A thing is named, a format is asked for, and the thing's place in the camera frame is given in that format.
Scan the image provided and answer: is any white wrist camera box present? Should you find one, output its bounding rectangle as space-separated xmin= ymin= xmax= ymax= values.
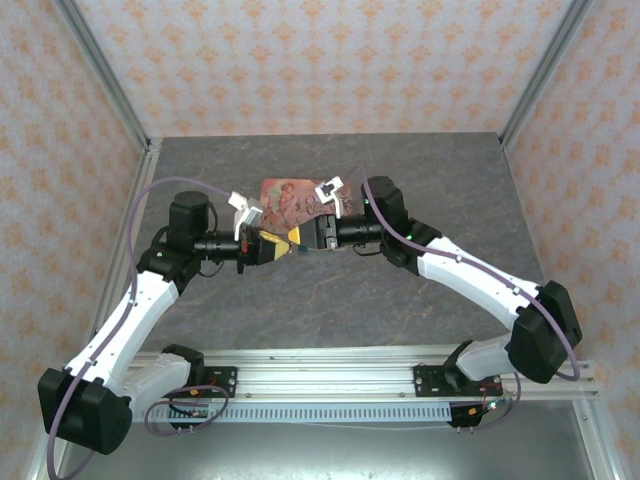
xmin=315 ymin=175 xmax=354 ymax=219
xmin=226 ymin=190 xmax=264 ymax=229

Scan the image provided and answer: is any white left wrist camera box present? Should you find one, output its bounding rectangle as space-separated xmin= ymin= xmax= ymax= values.
xmin=226 ymin=190 xmax=264 ymax=229

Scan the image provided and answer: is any aluminium side rail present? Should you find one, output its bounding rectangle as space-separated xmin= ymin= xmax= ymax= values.
xmin=92 ymin=138 xmax=164 ymax=321

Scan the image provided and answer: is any white slotted cable duct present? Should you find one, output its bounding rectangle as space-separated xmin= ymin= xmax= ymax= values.
xmin=130 ymin=403 xmax=454 ymax=424

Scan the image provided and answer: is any aluminium frame post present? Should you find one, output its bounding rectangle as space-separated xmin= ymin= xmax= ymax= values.
xmin=53 ymin=0 xmax=152 ymax=147
xmin=498 ymin=0 xmax=597 ymax=147

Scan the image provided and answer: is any aluminium lower frame rail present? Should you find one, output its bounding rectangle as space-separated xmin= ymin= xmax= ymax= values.
xmin=573 ymin=399 xmax=622 ymax=480
xmin=25 ymin=448 xmax=64 ymax=480

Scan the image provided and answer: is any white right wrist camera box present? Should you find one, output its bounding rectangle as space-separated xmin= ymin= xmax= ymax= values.
xmin=315 ymin=175 xmax=354 ymax=219

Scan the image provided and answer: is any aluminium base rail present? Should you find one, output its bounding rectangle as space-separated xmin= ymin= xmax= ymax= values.
xmin=124 ymin=348 xmax=599 ymax=402

